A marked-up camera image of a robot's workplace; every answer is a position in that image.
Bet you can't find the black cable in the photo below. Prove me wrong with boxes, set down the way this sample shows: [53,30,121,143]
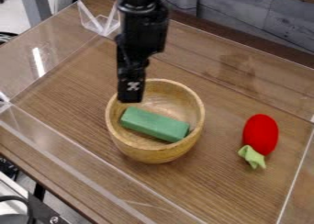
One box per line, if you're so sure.
[0,196,34,224]

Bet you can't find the black metal bracket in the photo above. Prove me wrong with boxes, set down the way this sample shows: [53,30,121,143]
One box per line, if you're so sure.
[27,194,70,224]

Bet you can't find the grey table leg post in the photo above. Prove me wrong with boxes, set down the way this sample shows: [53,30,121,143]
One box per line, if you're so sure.
[23,0,53,27]

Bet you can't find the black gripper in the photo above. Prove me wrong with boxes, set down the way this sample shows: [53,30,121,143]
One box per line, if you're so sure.
[115,1,170,103]

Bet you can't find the brown wooden bowl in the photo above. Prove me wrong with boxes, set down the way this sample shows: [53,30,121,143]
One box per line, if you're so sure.
[106,79,205,163]

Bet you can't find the red plush tomato toy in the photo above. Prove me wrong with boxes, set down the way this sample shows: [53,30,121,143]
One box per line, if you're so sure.
[238,114,280,169]

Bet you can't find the green rectangular block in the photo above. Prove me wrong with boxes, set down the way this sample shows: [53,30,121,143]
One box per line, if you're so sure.
[121,106,190,142]

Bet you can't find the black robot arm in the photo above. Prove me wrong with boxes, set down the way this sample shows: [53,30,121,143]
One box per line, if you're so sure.
[115,0,170,103]

